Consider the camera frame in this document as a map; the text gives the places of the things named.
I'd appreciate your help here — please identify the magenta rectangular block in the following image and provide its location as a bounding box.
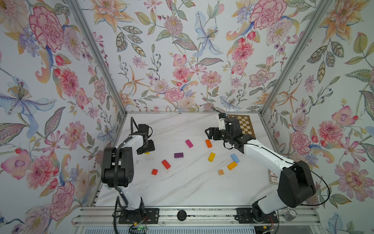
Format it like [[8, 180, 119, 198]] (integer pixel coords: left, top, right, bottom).
[[185, 139, 193, 148]]

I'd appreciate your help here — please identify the clear tape roll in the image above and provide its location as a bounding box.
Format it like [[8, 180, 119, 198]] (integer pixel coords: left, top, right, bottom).
[[283, 209, 298, 222]]

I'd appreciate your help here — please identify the yellow-orange rectangular block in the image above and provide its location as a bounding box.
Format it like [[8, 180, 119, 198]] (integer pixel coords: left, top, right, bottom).
[[227, 161, 238, 171]]

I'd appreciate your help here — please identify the yellow rectangular block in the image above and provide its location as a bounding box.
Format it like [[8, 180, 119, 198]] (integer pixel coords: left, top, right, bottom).
[[208, 153, 216, 162]]

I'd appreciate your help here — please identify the wooden chessboard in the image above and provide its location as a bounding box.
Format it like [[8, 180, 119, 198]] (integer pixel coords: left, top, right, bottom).
[[228, 115, 256, 139]]

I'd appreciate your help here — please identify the red rectangular block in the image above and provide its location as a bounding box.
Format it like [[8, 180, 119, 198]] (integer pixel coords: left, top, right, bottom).
[[162, 160, 171, 170]]

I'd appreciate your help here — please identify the orange rectangular block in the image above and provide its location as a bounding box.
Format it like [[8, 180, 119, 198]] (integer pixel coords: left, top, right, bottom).
[[205, 139, 212, 148]]

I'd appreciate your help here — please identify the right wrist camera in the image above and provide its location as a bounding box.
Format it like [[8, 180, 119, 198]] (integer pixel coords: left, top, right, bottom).
[[217, 113, 227, 130]]

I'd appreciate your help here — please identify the playing card box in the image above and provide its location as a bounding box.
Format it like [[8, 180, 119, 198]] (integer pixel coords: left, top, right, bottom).
[[268, 170, 280, 185]]

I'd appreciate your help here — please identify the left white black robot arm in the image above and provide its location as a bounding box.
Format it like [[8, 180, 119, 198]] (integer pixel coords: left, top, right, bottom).
[[101, 117, 159, 227]]

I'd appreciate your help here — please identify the aluminium mounting rail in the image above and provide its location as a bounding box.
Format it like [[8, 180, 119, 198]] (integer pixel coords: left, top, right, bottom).
[[72, 206, 321, 227]]

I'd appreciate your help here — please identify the black round knob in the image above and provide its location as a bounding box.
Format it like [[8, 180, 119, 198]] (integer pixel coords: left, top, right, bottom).
[[177, 210, 187, 221]]

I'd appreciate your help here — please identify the purple rectangular block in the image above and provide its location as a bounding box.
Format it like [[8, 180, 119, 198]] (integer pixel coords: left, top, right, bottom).
[[174, 153, 184, 159]]

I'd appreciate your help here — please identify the light blue rectangular block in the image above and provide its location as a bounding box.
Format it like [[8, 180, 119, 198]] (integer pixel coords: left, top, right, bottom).
[[230, 154, 240, 163]]

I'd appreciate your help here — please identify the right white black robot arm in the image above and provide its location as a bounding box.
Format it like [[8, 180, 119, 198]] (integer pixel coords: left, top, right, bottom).
[[204, 113, 324, 223]]

